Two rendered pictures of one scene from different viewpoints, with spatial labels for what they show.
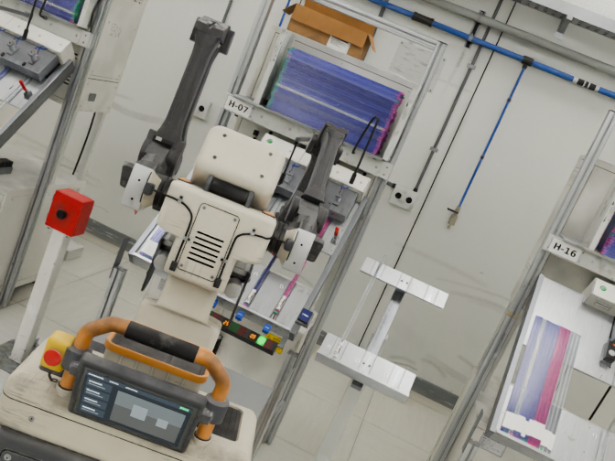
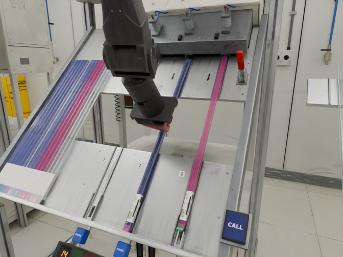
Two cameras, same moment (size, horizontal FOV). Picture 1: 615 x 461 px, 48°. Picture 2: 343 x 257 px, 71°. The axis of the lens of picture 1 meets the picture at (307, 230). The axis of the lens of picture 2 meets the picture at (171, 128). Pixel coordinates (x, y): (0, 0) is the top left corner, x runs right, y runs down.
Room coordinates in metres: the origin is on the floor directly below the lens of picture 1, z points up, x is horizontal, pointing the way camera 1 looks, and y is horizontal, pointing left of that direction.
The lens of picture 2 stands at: (2.03, -0.09, 1.07)
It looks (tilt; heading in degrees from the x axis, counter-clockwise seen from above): 15 degrees down; 14
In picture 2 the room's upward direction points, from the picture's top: straight up
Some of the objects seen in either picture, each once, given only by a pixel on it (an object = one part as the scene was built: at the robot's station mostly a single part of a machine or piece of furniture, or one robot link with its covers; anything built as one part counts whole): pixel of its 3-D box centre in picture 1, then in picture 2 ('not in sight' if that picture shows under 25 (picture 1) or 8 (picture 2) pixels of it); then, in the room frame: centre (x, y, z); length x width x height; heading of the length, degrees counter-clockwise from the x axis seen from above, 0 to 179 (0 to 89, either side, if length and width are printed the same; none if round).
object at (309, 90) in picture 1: (335, 101); not in sight; (2.94, 0.10, 1.52); 0.51 x 0.13 x 0.27; 81
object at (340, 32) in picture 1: (350, 33); not in sight; (3.25, 0.16, 1.82); 0.68 x 0.30 x 0.20; 81
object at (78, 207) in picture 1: (46, 279); not in sight; (2.72, 0.93, 0.39); 0.24 x 0.24 x 0.78; 81
